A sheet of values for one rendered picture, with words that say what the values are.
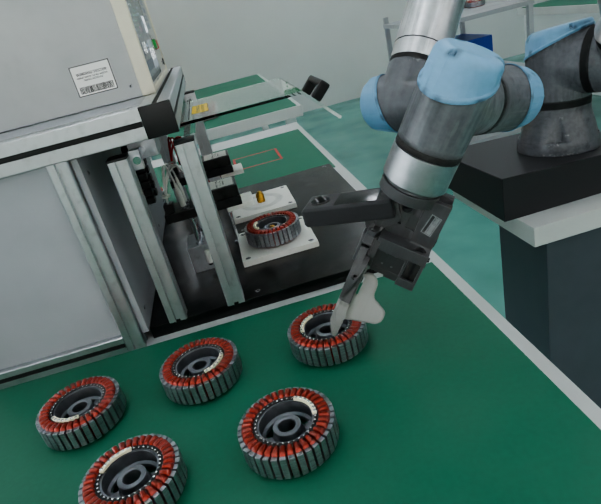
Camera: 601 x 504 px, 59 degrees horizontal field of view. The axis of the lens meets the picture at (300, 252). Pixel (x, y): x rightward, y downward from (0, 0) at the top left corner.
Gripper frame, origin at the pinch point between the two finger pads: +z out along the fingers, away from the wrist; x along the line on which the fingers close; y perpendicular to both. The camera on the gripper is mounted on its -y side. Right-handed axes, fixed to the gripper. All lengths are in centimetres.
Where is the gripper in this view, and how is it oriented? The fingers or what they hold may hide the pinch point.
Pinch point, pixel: (343, 302)
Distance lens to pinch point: 72.4
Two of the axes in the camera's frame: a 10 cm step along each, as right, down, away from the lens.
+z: -2.5, 7.8, 5.7
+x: 3.4, -4.8, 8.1
